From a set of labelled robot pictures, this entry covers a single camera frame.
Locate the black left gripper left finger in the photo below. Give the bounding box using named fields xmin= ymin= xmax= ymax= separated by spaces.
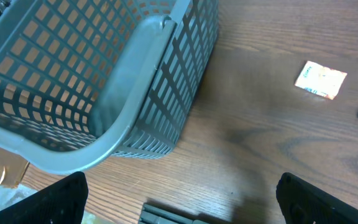
xmin=0 ymin=172 xmax=89 ymax=224

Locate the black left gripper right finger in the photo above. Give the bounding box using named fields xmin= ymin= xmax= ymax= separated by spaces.
xmin=276 ymin=172 xmax=358 ymax=224

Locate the grey plastic basket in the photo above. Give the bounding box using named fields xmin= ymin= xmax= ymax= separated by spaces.
xmin=0 ymin=0 xmax=219 ymax=175

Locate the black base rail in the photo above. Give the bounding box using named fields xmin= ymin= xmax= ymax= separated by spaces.
xmin=138 ymin=203 xmax=209 ymax=224

